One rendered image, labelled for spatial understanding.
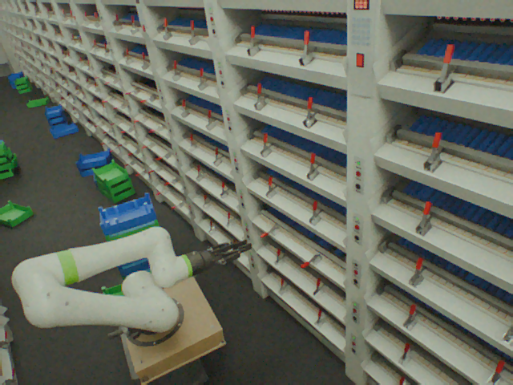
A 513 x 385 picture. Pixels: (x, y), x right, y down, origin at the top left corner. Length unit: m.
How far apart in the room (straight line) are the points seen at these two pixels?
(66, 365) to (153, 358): 0.76
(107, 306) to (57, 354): 1.08
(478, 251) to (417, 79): 0.45
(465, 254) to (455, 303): 0.19
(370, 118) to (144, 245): 0.90
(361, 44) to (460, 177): 0.39
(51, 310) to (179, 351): 0.58
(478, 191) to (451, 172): 0.08
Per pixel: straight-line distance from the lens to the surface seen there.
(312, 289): 1.77
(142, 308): 1.41
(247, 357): 2.01
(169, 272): 1.49
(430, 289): 1.26
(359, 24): 1.03
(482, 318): 1.22
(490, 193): 0.98
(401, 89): 1.00
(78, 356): 2.32
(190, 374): 1.91
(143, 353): 1.68
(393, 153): 1.10
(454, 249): 1.11
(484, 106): 0.91
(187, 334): 1.67
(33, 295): 1.28
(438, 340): 1.39
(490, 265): 1.09
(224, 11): 1.55
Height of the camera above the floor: 1.63
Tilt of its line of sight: 33 degrees down
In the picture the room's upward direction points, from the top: 9 degrees counter-clockwise
